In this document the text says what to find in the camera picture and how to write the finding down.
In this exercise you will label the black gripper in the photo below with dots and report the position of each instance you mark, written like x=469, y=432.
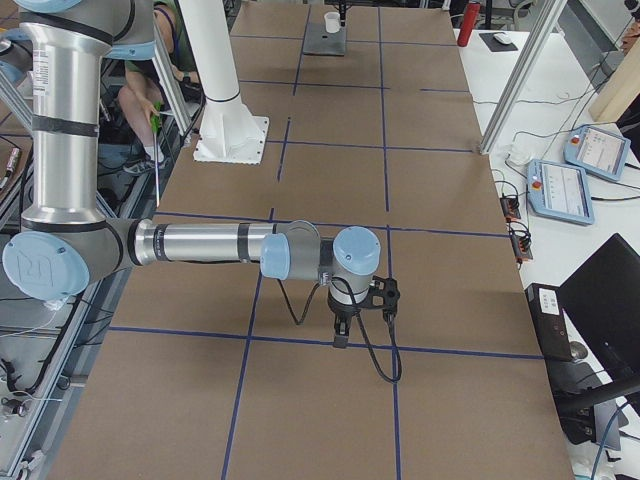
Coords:
x=341, y=314
x=342, y=8

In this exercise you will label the white plastic cup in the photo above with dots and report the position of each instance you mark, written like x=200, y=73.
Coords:
x=332, y=22

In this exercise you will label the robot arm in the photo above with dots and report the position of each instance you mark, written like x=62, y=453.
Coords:
x=66, y=243

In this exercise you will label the grey closed laptop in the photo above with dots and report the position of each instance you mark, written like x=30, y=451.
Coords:
x=318, y=42

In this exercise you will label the red water bottle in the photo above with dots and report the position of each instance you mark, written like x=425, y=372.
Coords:
x=468, y=22

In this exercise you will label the black mouse pad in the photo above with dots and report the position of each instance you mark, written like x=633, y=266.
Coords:
x=494, y=46

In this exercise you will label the white computer mouse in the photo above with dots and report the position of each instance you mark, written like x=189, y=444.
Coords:
x=502, y=38

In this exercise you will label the black computer box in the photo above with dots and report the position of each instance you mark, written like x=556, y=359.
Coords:
x=548, y=320

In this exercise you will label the seated person green shirt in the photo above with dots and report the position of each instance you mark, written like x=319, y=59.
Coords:
x=142, y=88

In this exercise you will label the near teach pendant tablet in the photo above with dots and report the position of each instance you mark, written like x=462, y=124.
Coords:
x=559, y=191

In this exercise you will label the teach pendant tablet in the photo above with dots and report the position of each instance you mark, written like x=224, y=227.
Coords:
x=599, y=152
x=559, y=191

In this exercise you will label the black monitor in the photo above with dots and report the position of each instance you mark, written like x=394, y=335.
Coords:
x=601, y=299

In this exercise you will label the far teach pendant tablet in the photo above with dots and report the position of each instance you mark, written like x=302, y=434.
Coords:
x=599, y=152

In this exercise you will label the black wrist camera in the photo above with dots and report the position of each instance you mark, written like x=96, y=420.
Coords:
x=384, y=295

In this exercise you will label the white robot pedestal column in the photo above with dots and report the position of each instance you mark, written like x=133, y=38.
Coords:
x=208, y=34

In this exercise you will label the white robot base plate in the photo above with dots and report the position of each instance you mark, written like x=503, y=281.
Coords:
x=227, y=141

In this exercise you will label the grey aluminium frame post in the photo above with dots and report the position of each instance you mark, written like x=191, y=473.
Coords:
x=537, y=38

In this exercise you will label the green handled grabber tool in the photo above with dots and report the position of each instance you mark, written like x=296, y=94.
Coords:
x=155, y=123

